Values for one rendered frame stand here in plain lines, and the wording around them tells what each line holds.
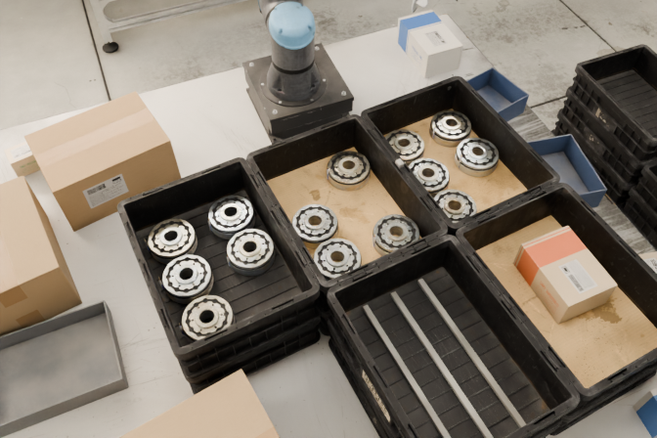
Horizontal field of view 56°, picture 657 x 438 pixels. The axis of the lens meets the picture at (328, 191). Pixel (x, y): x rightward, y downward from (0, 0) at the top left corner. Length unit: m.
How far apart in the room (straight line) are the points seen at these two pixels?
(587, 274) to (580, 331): 0.12
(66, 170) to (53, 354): 0.43
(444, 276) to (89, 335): 0.80
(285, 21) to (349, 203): 0.50
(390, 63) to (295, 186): 0.68
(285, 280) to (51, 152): 0.68
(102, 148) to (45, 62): 1.82
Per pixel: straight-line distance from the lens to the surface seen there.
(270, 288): 1.35
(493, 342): 1.32
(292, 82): 1.71
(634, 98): 2.45
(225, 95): 1.94
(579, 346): 1.37
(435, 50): 1.95
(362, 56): 2.05
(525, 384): 1.30
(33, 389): 1.52
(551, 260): 1.36
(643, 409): 1.48
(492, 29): 3.43
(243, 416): 1.16
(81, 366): 1.50
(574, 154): 1.81
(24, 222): 1.56
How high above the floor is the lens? 1.99
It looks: 51 degrees down
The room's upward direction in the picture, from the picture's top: straight up
